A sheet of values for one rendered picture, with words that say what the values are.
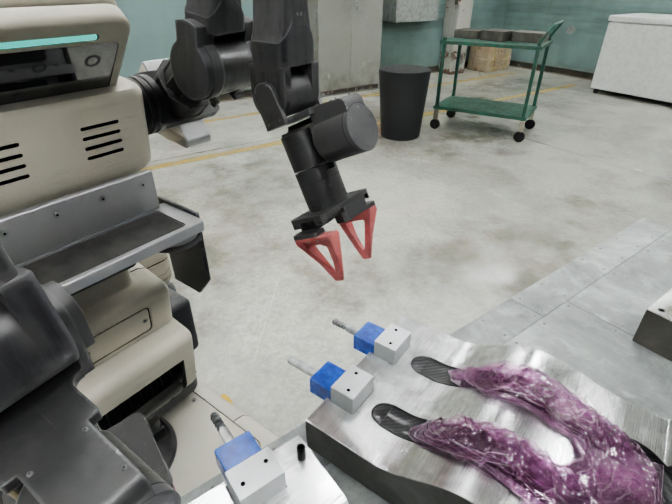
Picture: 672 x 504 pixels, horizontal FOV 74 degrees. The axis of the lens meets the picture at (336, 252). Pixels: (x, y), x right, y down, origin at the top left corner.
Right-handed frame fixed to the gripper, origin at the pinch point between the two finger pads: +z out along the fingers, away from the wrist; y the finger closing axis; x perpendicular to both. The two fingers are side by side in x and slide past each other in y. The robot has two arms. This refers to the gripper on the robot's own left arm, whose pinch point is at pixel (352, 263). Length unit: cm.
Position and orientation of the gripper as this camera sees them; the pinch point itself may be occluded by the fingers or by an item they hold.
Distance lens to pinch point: 63.1
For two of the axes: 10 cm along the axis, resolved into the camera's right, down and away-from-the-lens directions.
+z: 3.5, 9.0, 2.5
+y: 6.0, -4.3, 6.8
